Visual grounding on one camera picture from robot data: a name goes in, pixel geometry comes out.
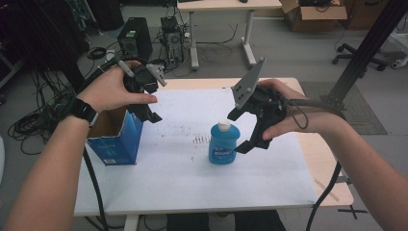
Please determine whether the blue cardboard box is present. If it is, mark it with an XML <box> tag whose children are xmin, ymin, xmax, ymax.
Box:
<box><xmin>86</xmin><ymin>106</ymin><xmax>144</xmax><ymax>167</ymax></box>

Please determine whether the grey floor mat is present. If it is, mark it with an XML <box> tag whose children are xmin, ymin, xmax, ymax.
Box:
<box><xmin>299</xmin><ymin>80</ymin><xmax>389</xmax><ymax>136</ymax></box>

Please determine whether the black office chair base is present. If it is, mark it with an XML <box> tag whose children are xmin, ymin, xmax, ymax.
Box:
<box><xmin>331</xmin><ymin>42</ymin><xmax>389</xmax><ymax>72</ymax></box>

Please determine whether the black metal stand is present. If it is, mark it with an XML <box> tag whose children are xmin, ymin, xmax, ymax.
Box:
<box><xmin>321</xmin><ymin>0</ymin><xmax>408</xmax><ymax>112</ymax></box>

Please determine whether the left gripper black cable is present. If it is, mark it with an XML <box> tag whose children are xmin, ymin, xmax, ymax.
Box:
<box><xmin>82</xmin><ymin>147</ymin><xmax>110</xmax><ymax>231</ymax></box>

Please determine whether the blue bottle with white cap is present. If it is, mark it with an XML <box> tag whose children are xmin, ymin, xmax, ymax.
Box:
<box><xmin>208</xmin><ymin>118</ymin><xmax>242</xmax><ymax>166</ymax></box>

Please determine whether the white desk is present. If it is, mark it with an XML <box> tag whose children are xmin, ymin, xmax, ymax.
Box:
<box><xmin>176</xmin><ymin>0</ymin><xmax>283</xmax><ymax>71</ymax></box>

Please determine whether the person's right hand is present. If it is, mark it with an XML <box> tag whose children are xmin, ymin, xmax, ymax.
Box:
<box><xmin>257</xmin><ymin>78</ymin><xmax>335</xmax><ymax>141</ymax></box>

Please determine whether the black wristwatch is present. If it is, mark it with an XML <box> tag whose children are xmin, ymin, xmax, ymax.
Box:
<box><xmin>67</xmin><ymin>96</ymin><xmax>99</xmax><ymax>126</ymax></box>

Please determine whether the open computer case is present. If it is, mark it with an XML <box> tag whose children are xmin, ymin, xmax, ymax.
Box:
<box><xmin>160</xmin><ymin>15</ymin><xmax>185</xmax><ymax>66</ymax></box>

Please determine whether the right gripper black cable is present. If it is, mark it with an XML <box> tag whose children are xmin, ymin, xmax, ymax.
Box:
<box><xmin>305</xmin><ymin>162</ymin><xmax>343</xmax><ymax>231</ymax></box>

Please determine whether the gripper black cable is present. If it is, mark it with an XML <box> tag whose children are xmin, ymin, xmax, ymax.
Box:
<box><xmin>82</xmin><ymin>147</ymin><xmax>110</xmax><ymax>231</ymax></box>
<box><xmin>305</xmin><ymin>162</ymin><xmax>343</xmax><ymax>231</ymax></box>

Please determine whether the bundle of black cables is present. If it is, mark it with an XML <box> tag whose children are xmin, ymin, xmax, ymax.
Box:
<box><xmin>7</xmin><ymin>68</ymin><xmax>81</xmax><ymax>156</ymax></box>

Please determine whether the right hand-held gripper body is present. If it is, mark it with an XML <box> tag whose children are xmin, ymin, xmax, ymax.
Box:
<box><xmin>230</xmin><ymin>57</ymin><xmax>289</xmax><ymax>151</ymax></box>

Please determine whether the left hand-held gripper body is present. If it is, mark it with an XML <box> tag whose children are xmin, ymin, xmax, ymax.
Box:
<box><xmin>117</xmin><ymin>60</ymin><xmax>168</xmax><ymax>123</ymax></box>

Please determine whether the black computer tower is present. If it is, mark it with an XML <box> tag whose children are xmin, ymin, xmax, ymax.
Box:
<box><xmin>116</xmin><ymin>16</ymin><xmax>154</xmax><ymax>64</ymax></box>

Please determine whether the person's left hand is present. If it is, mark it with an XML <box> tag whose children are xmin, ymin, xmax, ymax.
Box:
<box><xmin>76</xmin><ymin>60</ymin><xmax>159</xmax><ymax>115</ymax></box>

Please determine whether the brown cardboard box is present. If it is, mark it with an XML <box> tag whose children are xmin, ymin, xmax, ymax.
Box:
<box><xmin>279</xmin><ymin>0</ymin><xmax>348</xmax><ymax>33</ymax></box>

